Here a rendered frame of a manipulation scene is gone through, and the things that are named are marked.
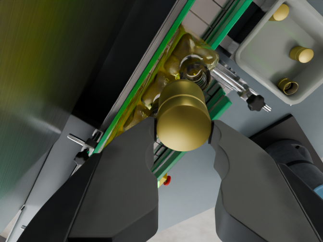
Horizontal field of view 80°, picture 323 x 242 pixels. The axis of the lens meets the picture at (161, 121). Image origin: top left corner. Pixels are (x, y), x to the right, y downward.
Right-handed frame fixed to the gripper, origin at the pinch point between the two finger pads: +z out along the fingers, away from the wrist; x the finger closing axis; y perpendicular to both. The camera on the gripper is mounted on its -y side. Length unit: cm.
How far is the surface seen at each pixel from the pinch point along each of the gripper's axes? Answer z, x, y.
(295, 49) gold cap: 43, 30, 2
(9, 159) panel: 5.7, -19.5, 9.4
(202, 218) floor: 118, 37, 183
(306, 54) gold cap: 40, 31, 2
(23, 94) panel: 4.3, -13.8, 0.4
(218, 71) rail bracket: 25.4, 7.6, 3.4
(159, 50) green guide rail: 25.1, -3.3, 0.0
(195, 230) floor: 117, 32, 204
